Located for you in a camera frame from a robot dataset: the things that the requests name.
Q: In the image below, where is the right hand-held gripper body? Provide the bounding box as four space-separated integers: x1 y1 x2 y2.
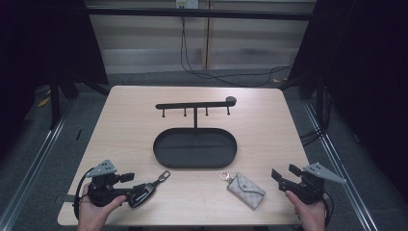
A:
279 162 348 205

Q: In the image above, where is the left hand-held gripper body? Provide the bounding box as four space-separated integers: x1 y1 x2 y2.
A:
85 159 130 208

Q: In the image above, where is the black car key with clasp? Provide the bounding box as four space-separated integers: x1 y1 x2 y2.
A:
128 169 171 210

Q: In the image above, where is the grey patterned key pouch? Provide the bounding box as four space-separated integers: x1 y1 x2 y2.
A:
219 170 267 211

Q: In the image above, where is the black key rack with tray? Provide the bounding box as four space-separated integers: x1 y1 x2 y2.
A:
152 95 239 169

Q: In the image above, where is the person's right hand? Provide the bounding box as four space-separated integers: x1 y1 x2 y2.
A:
285 190 328 231

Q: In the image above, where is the person's left hand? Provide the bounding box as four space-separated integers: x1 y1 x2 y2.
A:
76 184 128 231

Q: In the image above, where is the black curtain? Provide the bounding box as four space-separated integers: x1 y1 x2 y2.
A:
287 0 408 203
0 0 110 162

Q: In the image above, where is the black horizontal bar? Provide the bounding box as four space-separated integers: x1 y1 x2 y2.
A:
87 7 317 22

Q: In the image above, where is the left hand-held gripper cable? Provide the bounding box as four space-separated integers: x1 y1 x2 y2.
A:
72 167 95 220

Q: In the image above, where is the bundle of black floor cables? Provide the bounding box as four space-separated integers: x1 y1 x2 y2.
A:
299 86 333 148

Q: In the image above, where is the metal floor rail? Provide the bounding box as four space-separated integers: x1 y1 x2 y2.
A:
0 101 75 231
302 98 381 231

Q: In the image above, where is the black stand post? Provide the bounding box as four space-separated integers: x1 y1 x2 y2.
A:
48 73 63 131

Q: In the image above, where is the black cable on wall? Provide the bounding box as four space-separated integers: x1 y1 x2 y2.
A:
179 16 293 88

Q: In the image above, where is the white wall outlet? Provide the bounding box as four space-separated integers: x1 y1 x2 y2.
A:
175 0 200 10

